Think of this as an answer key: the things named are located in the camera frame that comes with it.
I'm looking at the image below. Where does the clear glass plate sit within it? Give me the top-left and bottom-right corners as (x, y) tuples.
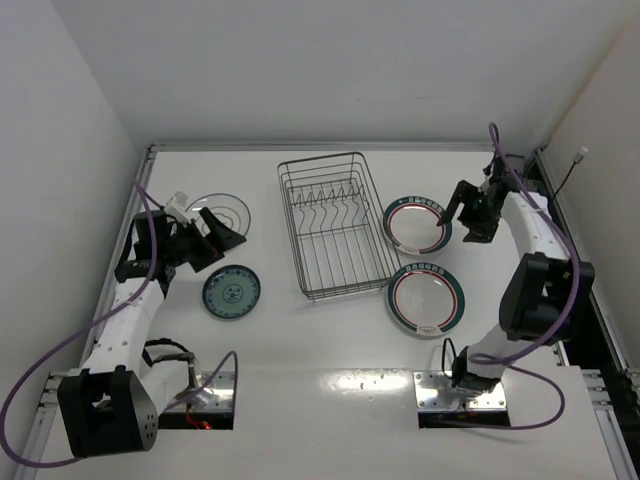
(187, 193), (251, 236)

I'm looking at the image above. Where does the blue patterned ceramic plate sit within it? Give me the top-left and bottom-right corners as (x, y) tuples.
(201, 264), (262, 321)

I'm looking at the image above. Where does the white plate green red rim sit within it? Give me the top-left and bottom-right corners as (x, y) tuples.
(382, 196), (453, 256)

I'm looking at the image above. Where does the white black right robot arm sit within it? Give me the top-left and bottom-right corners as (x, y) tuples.
(438, 155), (595, 393)

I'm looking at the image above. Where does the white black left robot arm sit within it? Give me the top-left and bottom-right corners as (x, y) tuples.
(57, 208), (246, 459)

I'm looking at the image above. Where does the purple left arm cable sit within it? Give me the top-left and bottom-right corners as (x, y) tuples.
(0, 182), (239, 468)

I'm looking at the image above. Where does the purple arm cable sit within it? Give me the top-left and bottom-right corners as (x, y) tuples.
(439, 122), (581, 431)
(0, 182), (239, 468)

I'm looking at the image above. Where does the black wall cable white plug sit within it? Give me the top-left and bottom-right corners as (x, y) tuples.
(551, 147), (589, 201)

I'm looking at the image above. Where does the metal wire dish rack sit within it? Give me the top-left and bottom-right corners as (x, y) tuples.
(277, 152), (401, 302)

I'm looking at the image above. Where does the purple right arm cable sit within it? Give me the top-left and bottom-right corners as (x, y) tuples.
(439, 122), (581, 431)

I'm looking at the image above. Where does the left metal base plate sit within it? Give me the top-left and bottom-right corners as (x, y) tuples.
(164, 371), (236, 414)

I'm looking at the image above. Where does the metal base plate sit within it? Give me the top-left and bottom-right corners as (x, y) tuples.
(164, 371), (236, 414)
(413, 370), (507, 414)

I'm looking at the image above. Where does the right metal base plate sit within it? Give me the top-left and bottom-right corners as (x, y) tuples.
(413, 370), (507, 414)

